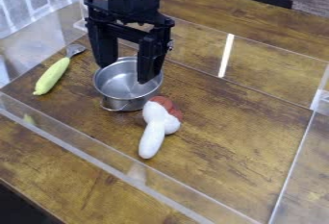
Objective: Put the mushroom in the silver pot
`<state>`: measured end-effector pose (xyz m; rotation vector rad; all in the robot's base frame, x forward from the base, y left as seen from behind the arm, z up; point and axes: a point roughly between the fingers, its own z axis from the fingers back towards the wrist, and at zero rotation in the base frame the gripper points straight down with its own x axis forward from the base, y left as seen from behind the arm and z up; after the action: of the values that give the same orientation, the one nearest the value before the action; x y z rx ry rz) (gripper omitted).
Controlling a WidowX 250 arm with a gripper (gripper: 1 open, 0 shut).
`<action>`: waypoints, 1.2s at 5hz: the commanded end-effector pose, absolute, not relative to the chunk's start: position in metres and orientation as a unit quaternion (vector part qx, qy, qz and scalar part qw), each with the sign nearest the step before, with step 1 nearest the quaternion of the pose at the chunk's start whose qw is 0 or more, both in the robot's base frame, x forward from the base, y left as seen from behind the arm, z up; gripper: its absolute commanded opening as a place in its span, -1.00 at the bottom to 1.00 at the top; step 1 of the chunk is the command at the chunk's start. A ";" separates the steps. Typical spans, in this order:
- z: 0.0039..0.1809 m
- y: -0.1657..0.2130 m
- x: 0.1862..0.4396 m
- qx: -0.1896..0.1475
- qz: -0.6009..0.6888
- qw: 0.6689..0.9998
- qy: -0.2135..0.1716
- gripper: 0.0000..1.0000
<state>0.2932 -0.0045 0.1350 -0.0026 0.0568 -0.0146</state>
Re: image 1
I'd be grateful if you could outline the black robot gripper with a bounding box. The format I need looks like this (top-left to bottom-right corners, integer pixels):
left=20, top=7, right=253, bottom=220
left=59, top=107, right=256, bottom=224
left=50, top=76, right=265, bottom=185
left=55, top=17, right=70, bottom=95
left=83, top=0, right=176, bottom=84

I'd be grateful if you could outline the silver metal pot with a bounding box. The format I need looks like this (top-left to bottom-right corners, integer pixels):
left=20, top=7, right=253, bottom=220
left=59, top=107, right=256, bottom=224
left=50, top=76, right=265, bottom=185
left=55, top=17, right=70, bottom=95
left=93, top=57, right=164, bottom=112

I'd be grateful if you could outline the green handled metal spoon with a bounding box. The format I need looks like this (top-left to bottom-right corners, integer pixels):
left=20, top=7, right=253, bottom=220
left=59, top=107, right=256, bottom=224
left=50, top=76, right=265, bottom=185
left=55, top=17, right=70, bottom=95
left=32, top=44, right=85, bottom=95

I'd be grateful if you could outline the clear acrylic enclosure wall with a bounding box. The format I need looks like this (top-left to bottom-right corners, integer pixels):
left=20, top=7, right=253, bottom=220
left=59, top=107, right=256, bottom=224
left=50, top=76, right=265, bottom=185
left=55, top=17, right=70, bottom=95
left=0, top=92, right=260, bottom=224

